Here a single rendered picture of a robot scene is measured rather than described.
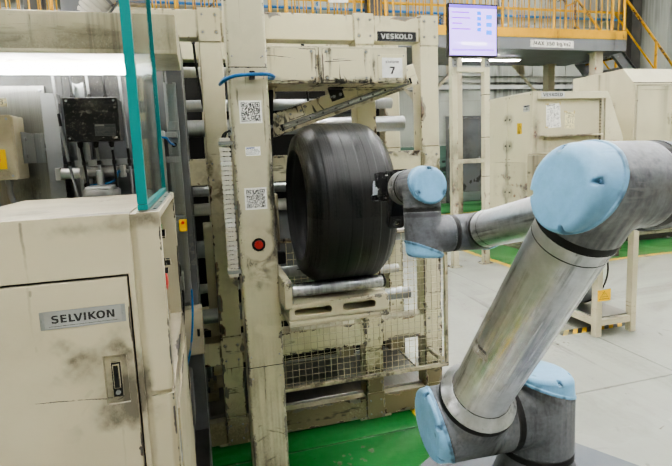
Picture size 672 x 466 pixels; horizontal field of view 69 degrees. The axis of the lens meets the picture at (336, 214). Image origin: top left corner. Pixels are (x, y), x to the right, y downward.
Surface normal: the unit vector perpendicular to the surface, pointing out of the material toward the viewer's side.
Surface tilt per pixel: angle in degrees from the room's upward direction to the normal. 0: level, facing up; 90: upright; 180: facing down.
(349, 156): 55
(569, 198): 83
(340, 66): 90
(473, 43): 90
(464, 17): 90
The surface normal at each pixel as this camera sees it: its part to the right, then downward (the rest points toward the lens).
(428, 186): 0.26, -0.10
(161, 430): 0.26, 0.11
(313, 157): -0.52, -0.35
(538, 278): -0.72, 0.37
